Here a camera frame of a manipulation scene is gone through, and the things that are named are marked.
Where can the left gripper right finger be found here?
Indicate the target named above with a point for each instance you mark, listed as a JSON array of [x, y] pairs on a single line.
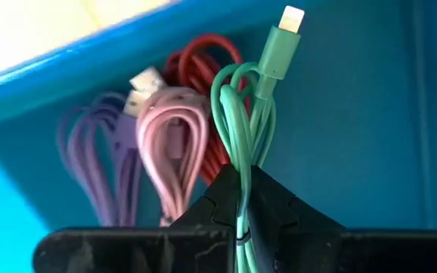
[[317, 250]]

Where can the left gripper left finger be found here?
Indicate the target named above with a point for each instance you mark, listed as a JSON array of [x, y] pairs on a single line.
[[146, 250]]

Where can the dark blue plastic tray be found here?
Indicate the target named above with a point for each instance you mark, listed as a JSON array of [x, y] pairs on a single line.
[[355, 113]]

